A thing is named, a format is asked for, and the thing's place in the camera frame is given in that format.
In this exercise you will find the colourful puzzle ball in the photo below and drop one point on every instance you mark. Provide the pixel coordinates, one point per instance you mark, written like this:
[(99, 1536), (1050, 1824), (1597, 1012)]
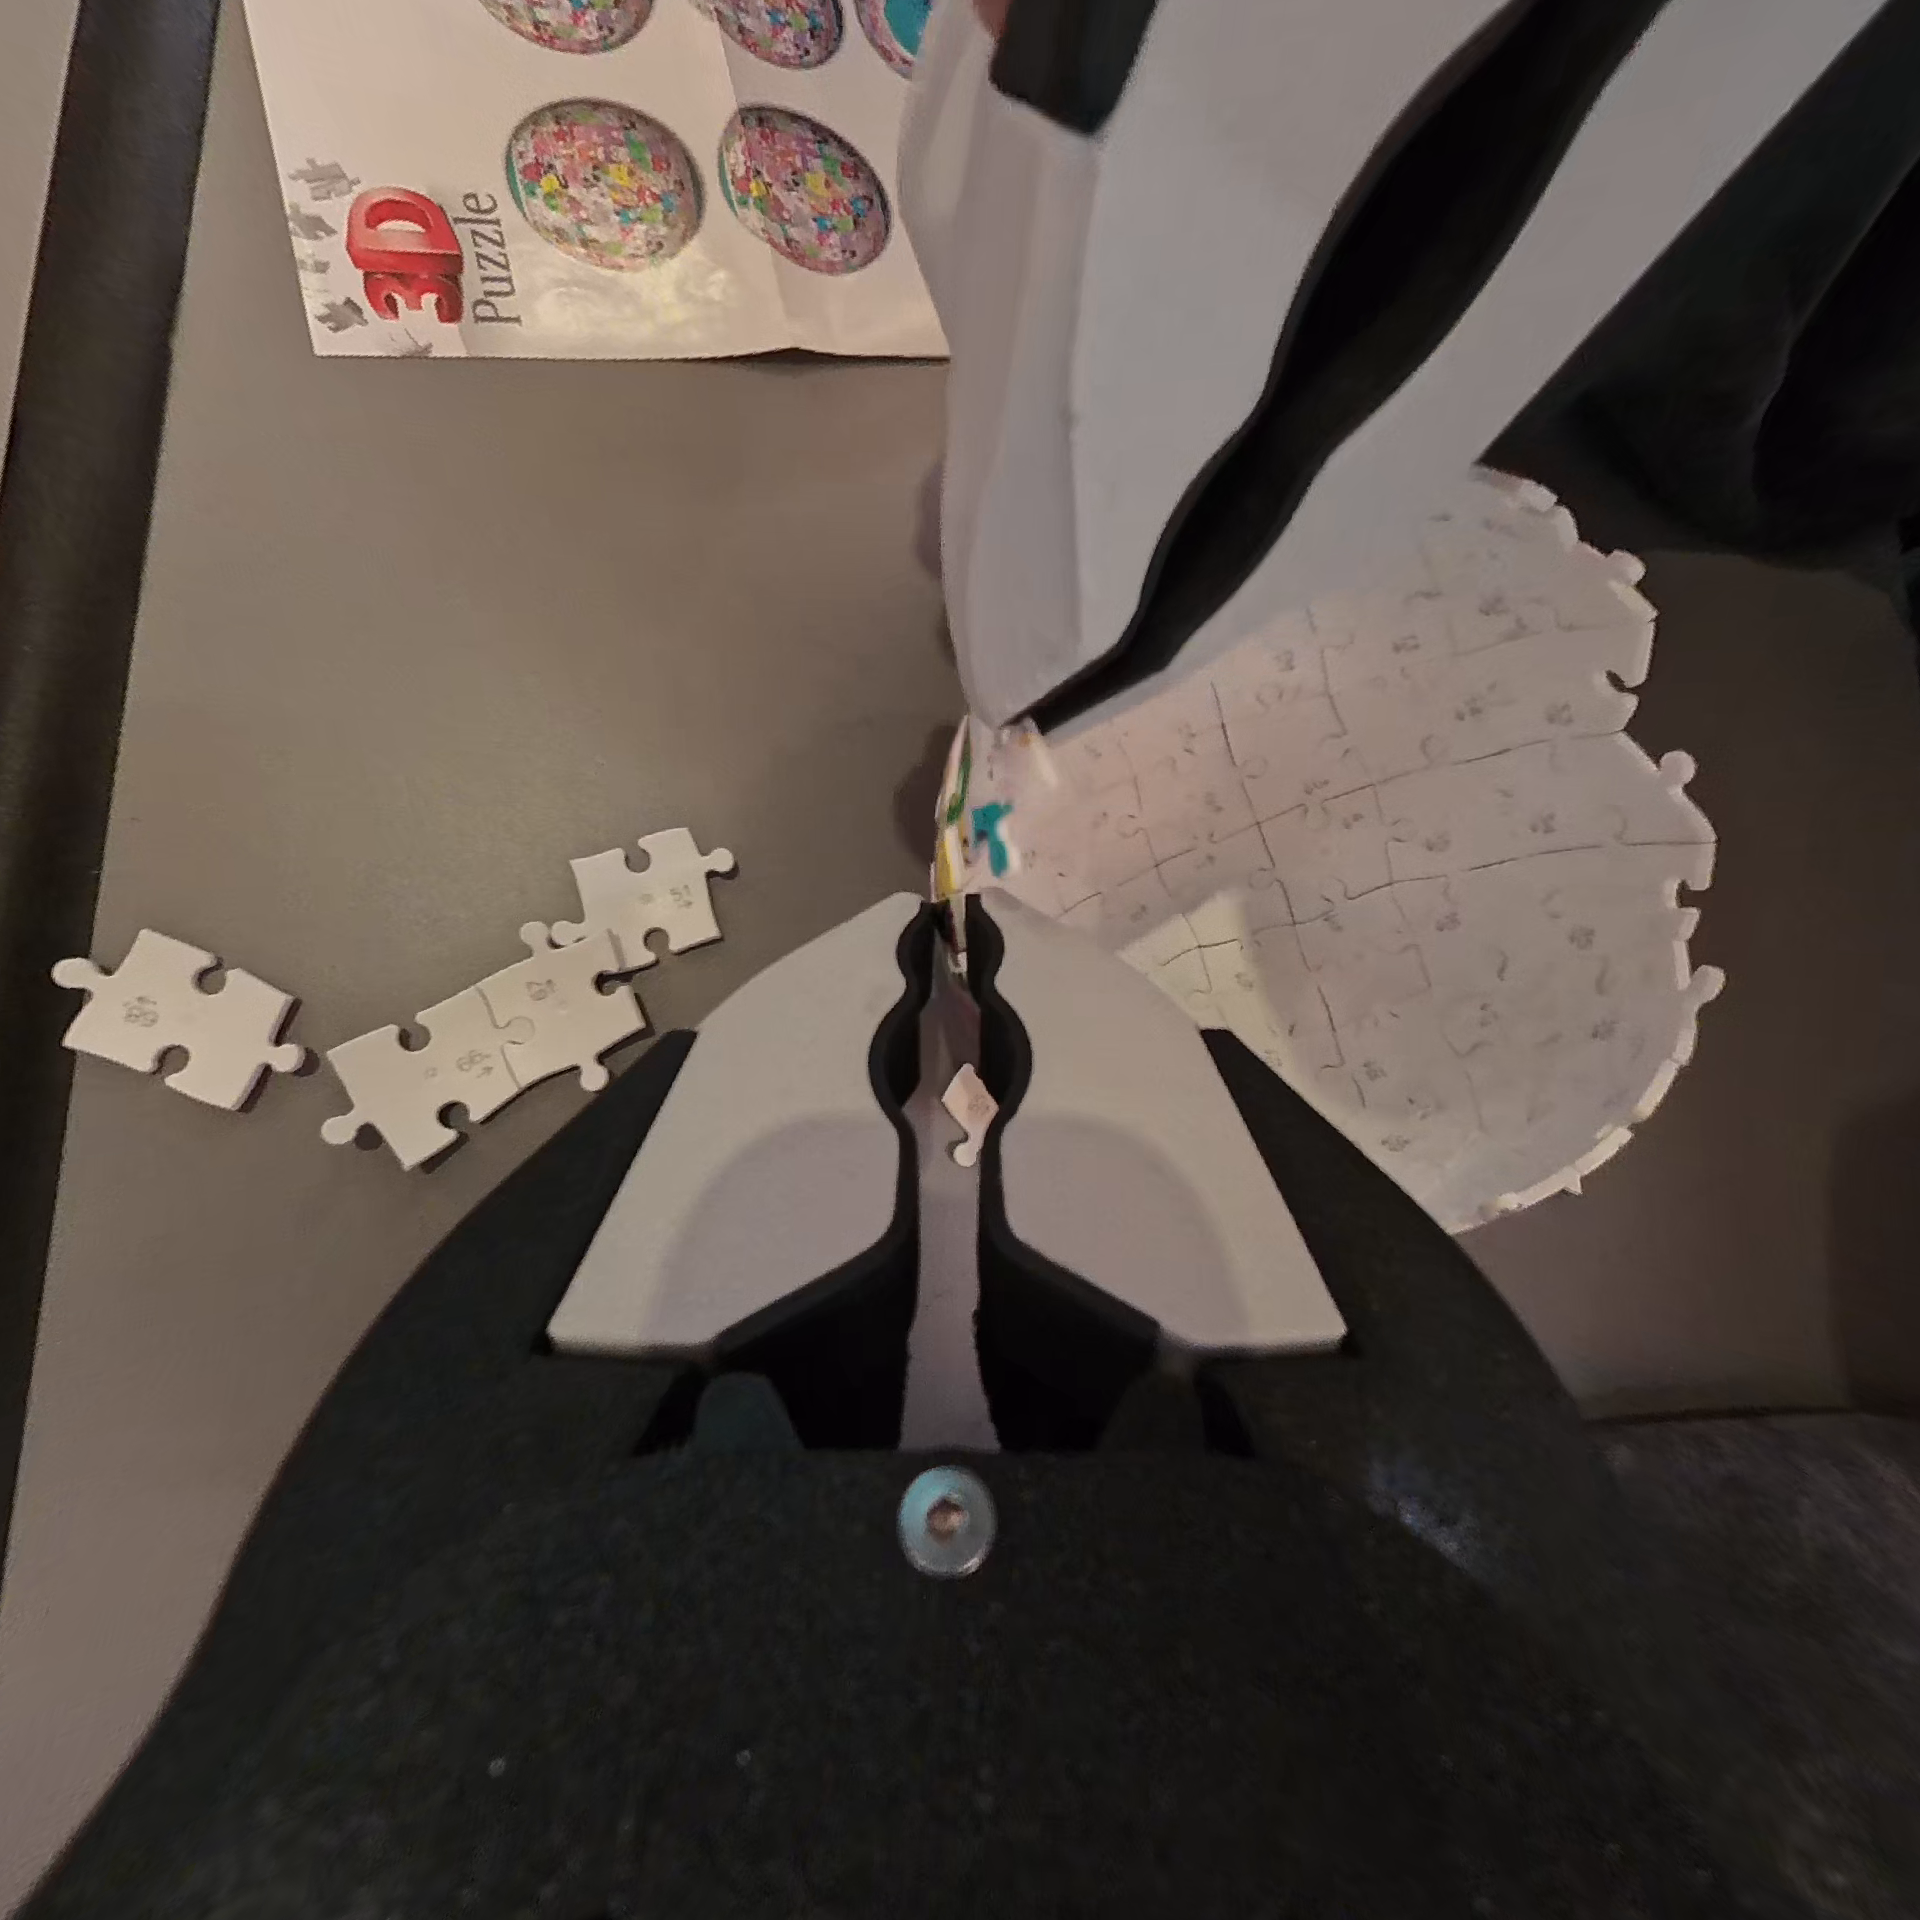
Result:
[(1426, 901)]

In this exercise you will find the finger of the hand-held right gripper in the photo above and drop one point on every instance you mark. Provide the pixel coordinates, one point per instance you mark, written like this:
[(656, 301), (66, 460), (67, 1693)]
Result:
[(1080, 376), (1530, 284)]

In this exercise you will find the white joined puzzle piece pair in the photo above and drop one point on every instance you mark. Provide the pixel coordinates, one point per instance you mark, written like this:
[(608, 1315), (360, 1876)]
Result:
[(464, 1058)]

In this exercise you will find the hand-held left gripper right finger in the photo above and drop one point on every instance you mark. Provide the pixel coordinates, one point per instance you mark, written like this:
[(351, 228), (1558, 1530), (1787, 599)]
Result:
[(1156, 1200)]

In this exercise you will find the folded puzzle instruction leaflet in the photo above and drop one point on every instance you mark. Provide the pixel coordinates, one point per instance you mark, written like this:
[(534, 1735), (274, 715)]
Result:
[(389, 76)]

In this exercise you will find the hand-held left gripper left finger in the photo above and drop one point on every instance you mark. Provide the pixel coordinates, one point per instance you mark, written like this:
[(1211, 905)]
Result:
[(751, 1200)]

